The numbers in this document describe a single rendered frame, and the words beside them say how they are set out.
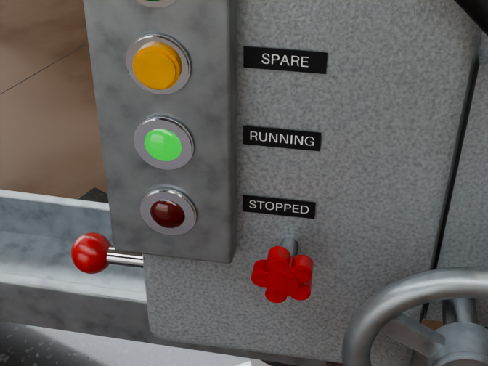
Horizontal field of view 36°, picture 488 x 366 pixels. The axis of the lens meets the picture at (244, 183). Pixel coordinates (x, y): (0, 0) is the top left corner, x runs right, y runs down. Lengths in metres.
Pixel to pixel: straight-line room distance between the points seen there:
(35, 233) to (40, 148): 2.24
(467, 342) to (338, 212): 0.11
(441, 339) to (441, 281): 0.05
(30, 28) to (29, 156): 1.17
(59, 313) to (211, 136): 0.29
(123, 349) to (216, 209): 0.55
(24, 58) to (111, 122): 3.27
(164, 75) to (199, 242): 0.12
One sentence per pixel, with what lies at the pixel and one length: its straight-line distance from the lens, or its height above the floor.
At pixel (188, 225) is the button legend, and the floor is 1.31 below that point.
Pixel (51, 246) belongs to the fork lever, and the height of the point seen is 1.12.
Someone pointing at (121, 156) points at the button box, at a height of 1.35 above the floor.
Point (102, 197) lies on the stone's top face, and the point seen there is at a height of 0.87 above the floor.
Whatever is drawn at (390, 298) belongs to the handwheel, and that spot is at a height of 1.30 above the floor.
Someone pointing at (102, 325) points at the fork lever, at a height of 1.13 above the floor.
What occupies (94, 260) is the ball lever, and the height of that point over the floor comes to 1.23.
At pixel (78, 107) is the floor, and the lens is 3.25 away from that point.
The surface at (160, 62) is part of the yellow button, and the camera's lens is 0.41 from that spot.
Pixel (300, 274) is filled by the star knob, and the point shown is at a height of 1.29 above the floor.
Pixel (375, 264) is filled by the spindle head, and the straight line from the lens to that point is 0.50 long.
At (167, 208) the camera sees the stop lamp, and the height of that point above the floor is 1.32.
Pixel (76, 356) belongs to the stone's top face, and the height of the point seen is 0.87.
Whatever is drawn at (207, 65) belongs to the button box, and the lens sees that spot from 0.41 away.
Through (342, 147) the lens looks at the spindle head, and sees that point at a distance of 0.45.
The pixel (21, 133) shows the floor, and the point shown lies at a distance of 3.13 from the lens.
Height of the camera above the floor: 1.61
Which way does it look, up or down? 36 degrees down
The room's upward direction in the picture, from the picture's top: straight up
